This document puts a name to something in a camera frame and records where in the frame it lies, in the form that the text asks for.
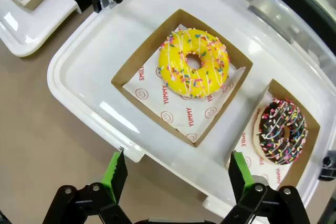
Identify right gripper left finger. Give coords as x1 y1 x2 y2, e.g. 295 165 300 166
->
43 147 132 224

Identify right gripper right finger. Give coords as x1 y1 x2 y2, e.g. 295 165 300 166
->
220 150 312 224

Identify chocolate rainbow sprinkle donut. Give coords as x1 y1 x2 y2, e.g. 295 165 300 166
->
253 98 308 166

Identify yellow sprinkled donut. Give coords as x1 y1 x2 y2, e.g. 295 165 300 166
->
158 28 231 99

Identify white display tray one donut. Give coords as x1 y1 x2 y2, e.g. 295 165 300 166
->
0 0 85 58

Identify white display tray two donuts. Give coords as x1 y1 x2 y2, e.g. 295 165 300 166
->
47 0 336 218

